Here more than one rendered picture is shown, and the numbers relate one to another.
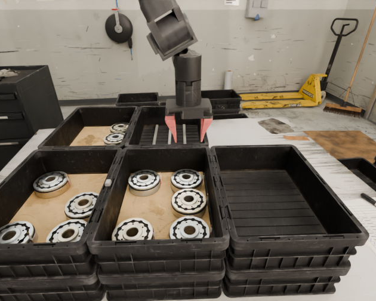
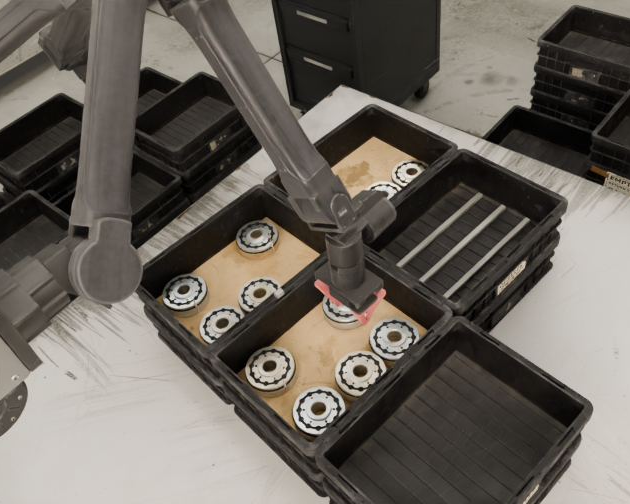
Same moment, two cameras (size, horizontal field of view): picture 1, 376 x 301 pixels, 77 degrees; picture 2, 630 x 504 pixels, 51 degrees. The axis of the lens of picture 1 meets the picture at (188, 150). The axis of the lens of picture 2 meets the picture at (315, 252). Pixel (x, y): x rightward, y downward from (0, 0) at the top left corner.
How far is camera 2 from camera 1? 0.86 m
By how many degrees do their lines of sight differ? 45
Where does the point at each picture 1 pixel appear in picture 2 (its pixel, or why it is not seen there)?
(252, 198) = (452, 432)
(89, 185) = (293, 265)
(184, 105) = (332, 281)
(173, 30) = (312, 214)
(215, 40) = not seen: outside the picture
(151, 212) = (318, 354)
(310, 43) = not seen: outside the picture
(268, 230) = (412, 484)
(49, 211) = (234, 277)
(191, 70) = (335, 257)
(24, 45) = not seen: outside the picture
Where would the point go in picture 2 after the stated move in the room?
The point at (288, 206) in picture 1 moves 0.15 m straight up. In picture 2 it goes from (484, 482) to (491, 445)
